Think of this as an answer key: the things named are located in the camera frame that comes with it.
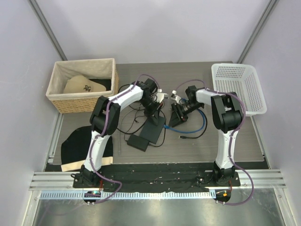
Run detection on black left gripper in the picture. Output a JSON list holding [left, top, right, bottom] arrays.
[[139, 97, 163, 126]]

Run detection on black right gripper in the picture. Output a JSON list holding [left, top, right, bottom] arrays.
[[169, 102, 203, 128]]

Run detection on blue ethernet cable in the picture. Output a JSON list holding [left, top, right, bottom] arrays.
[[163, 109, 208, 134]]

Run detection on black network switch box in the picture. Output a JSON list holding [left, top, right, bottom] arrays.
[[139, 116, 166, 144]]

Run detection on black ethernet cable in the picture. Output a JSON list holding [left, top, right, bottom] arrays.
[[178, 113, 207, 140]]

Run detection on grey ethernet cable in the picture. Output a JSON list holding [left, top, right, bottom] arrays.
[[119, 110, 132, 156]]

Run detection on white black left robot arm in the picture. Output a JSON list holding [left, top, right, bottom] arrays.
[[74, 77, 164, 188]]

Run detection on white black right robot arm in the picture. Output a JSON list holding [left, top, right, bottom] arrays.
[[167, 86, 245, 186]]

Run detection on black power adapter brick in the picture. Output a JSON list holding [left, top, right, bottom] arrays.
[[127, 134, 149, 152]]

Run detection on wicker basket with liner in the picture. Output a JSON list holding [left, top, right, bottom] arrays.
[[46, 58, 119, 113]]

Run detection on white plastic perforated basket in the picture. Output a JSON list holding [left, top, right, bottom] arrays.
[[211, 63, 267, 117]]

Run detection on beige cap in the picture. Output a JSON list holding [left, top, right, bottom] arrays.
[[63, 75, 107, 94]]

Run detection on black cloth on board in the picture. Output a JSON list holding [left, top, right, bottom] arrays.
[[61, 126, 113, 171]]

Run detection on wooden board with label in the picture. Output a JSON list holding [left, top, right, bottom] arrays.
[[61, 156, 113, 172]]

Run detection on thin black power cord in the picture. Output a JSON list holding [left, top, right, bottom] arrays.
[[119, 108, 166, 148]]

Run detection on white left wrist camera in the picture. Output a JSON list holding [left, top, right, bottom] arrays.
[[156, 89, 169, 103]]

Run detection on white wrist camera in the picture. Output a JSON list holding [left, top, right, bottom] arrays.
[[170, 90, 182, 104], [156, 89, 169, 103]]

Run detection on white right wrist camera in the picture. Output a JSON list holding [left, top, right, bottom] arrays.
[[170, 90, 182, 104]]

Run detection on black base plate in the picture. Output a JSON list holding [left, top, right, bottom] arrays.
[[66, 163, 247, 193]]

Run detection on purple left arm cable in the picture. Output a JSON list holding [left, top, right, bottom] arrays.
[[88, 74, 162, 204]]

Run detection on aluminium rail frame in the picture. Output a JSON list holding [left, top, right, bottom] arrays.
[[29, 169, 286, 203]]

